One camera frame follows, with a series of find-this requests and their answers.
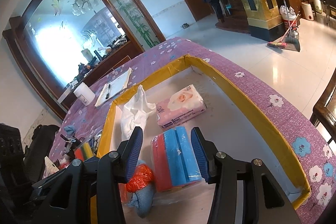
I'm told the red bag with blue cloth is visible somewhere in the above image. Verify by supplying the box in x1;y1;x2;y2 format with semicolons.
119;160;156;218

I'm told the rainbow sponge pack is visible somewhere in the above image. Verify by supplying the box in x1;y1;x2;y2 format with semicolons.
74;142;94;161

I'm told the purple floral tablecloth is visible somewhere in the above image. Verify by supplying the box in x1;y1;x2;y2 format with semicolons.
62;38;335;223

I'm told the small blue cloth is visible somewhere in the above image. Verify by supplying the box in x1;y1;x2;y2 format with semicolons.
64;125;76;137

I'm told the yellow-edged cardboard box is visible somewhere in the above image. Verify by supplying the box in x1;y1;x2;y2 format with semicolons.
90;54;312;224

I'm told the white plastic jar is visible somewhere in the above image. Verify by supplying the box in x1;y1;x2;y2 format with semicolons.
73;83;95;106

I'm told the white plastic bag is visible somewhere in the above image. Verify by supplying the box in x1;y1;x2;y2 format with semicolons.
121;85;156;141

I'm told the black pen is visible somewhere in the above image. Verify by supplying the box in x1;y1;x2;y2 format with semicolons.
105;84;111;100

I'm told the pink tissue pack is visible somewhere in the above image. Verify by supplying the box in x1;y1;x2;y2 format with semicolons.
156;85;207;130

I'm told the white paper notepad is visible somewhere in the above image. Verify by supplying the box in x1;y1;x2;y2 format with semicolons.
94;68;132;107

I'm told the broom with red bristles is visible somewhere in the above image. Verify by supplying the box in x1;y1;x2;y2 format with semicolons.
267;0;301;52

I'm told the wooden sideboard cabinet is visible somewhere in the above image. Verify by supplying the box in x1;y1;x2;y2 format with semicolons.
62;41;145;111

